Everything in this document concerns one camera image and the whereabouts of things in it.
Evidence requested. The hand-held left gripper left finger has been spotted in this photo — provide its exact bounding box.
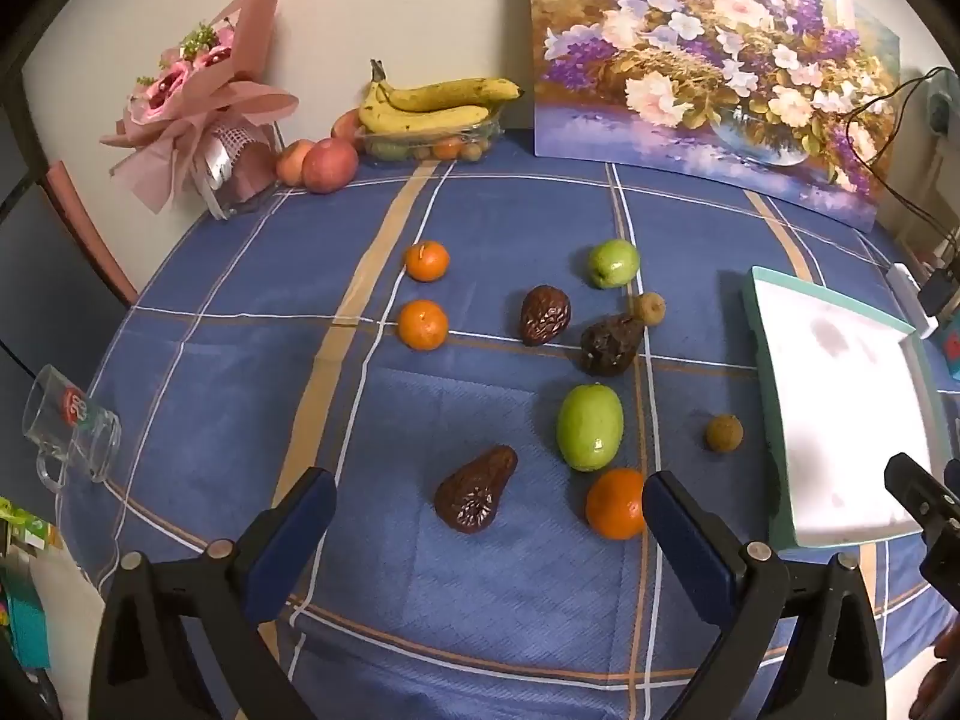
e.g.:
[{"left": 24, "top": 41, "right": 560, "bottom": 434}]
[{"left": 88, "top": 467, "right": 337, "bottom": 720}]

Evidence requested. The white tray with teal rim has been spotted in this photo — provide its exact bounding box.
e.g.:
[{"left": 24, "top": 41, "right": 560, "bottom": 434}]
[{"left": 740, "top": 265, "right": 953, "bottom": 550}]

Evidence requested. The green jujube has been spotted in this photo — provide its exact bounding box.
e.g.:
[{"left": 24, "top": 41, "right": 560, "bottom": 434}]
[
  {"left": 587, "top": 239, "right": 641, "bottom": 290},
  {"left": 556, "top": 383, "right": 625, "bottom": 473}
]

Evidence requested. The white power strip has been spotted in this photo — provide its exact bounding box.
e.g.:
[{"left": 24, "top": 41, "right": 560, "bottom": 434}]
[{"left": 886, "top": 264, "right": 942, "bottom": 338}]

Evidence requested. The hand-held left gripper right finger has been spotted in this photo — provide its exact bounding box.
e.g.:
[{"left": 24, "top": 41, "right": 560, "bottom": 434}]
[{"left": 642, "top": 470, "right": 890, "bottom": 720}]

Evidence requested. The flower painting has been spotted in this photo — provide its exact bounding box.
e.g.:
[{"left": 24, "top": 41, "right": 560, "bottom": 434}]
[{"left": 525, "top": 0, "right": 901, "bottom": 233}]

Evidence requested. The yellow banana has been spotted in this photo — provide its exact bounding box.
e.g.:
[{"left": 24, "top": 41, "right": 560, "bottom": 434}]
[
  {"left": 358, "top": 82, "right": 492, "bottom": 137},
  {"left": 367, "top": 60, "right": 524, "bottom": 113}
]

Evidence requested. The dark wrinkled salak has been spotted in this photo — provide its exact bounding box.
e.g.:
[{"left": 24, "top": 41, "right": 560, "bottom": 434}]
[{"left": 580, "top": 315, "right": 646, "bottom": 377}]

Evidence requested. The person's right hand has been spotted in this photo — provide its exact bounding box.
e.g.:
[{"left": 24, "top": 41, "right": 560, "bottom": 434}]
[{"left": 910, "top": 611, "right": 960, "bottom": 720}]

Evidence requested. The pink flower bouquet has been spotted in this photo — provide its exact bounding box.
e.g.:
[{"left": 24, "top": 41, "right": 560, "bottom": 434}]
[{"left": 100, "top": 0, "right": 301, "bottom": 222}]

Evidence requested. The colourful packaging pile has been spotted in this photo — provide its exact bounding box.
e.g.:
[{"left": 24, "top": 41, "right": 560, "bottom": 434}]
[{"left": 0, "top": 495, "right": 68, "bottom": 668}]

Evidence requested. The black power adapter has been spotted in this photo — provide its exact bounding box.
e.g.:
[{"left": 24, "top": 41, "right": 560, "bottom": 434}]
[{"left": 921, "top": 262, "right": 960, "bottom": 316}]

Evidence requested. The black cable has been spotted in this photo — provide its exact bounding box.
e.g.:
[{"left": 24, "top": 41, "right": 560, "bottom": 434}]
[{"left": 835, "top": 66, "right": 960, "bottom": 271}]

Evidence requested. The clear plastic container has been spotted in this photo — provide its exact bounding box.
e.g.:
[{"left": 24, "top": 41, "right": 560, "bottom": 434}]
[{"left": 356, "top": 116, "right": 505, "bottom": 164}]

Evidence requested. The orange mandarin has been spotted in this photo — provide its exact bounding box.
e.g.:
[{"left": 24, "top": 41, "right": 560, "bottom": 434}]
[
  {"left": 405, "top": 241, "right": 451, "bottom": 284},
  {"left": 585, "top": 468, "right": 647, "bottom": 541},
  {"left": 397, "top": 299, "right": 450, "bottom": 351}
]

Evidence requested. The blue plaid tablecloth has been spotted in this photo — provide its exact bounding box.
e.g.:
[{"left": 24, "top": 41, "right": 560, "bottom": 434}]
[{"left": 56, "top": 136, "right": 960, "bottom": 720}]

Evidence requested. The reddish brown salak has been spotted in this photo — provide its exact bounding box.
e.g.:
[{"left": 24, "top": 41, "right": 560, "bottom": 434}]
[{"left": 520, "top": 284, "right": 572, "bottom": 347}]

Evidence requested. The glass mug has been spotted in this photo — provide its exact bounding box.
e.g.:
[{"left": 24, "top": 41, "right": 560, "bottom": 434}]
[{"left": 21, "top": 364, "right": 122, "bottom": 494}]

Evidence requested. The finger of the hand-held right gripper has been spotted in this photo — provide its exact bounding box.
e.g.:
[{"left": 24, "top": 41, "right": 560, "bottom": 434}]
[{"left": 884, "top": 453, "right": 960, "bottom": 535}]

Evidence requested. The brown chair backrest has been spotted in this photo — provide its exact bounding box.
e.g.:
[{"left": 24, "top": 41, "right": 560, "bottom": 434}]
[{"left": 41, "top": 161, "right": 140, "bottom": 305}]

